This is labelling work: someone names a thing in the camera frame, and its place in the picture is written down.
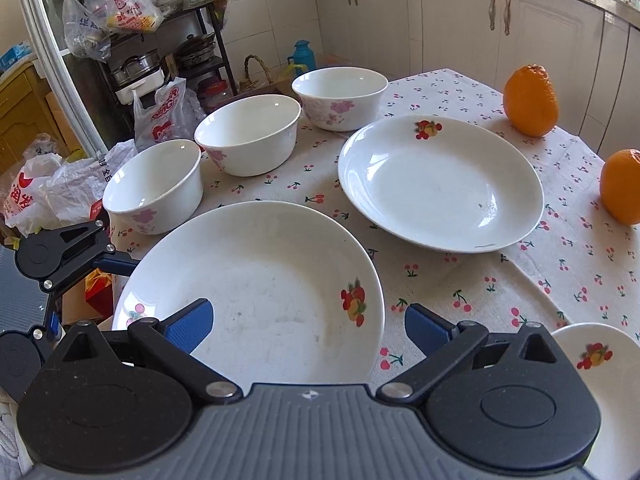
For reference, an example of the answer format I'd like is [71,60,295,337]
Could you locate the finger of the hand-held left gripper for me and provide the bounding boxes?
[29,324,68,348]
[42,208,140,293]

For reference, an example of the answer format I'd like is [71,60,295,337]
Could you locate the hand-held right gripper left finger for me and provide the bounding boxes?
[47,297,243,406]

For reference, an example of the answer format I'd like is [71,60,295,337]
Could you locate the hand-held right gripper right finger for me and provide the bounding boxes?
[377,303,563,405]

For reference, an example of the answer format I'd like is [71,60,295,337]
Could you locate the white fruit print plate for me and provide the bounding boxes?
[550,322,640,480]
[111,201,386,392]

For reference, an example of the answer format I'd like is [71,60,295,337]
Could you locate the stack of white plates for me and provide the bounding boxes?
[338,114,545,254]

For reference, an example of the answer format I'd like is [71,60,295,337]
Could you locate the white floral bowl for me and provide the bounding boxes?
[291,67,389,132]
[194,94,302,177]

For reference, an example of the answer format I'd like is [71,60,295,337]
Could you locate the red cardboard box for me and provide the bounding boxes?
[61,269,117,327]

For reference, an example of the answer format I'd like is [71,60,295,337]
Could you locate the cherry print tablecloth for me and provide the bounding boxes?
[102,67,640,396]

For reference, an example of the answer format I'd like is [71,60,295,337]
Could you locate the crumpled clear plastic bag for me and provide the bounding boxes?
[40,140,139,227]

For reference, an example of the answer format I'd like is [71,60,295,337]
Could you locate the white red circle plastic bag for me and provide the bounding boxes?
[4,154,66,239]

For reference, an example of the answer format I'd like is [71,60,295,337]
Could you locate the white red print plastic bag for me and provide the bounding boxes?
[132,77,207,152]

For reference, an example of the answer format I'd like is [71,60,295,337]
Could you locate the yellow wooden cabinet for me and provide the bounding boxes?
[0,65,68,173]

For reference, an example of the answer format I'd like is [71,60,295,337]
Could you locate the white plastic tray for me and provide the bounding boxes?
[115,70,167,107]

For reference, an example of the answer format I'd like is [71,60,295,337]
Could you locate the red lid jar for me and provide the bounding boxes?
[197,79,229,111]

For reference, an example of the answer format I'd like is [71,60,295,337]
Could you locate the steel steamer pot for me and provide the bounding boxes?
[110,50,166,86]

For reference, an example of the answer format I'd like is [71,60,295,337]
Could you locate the metal framed glass door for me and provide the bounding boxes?
[19,0,103,157]

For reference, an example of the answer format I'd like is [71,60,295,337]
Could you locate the black lidded pan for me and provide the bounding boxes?
[175,32,219,69]

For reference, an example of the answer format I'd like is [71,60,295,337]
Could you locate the wicker basket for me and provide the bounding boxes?
[240,55,274,94]

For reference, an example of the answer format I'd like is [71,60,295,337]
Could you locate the blue box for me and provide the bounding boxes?
[0,42,34,74]

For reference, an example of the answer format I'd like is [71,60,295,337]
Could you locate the white hanging plastic bag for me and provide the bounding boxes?
[62,0,114,64]

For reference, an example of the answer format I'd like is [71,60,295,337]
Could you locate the orange with green leaf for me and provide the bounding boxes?
[599,149,640,226]

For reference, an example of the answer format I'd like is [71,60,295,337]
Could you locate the knobbed orange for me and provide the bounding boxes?
[503,64,558,137]

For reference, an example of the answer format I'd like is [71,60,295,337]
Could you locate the plastic bag with yellow packets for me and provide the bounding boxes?
[95,0,166,36]

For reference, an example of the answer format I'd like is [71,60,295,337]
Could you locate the black metal rack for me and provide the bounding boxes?
[70,0,238,111]

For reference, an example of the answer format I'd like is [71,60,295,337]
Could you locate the blue thermos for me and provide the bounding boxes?
[286,40,319,74]

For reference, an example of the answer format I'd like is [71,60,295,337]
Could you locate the white kitchen cabinet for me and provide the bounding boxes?
[310,0,640,161]

